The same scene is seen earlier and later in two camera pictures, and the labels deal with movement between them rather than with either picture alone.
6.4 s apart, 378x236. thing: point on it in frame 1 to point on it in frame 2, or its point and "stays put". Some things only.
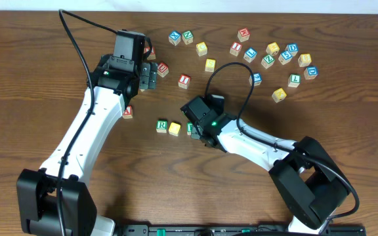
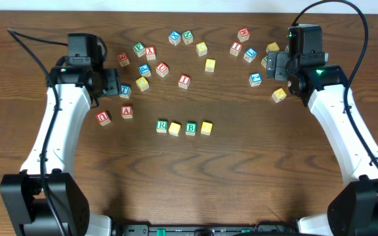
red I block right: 235,48 stays put
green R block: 161,126 stays put
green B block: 189,128 stays put
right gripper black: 196,132 to 275,65
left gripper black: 148,76 to 112,82
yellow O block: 174,129 stays put
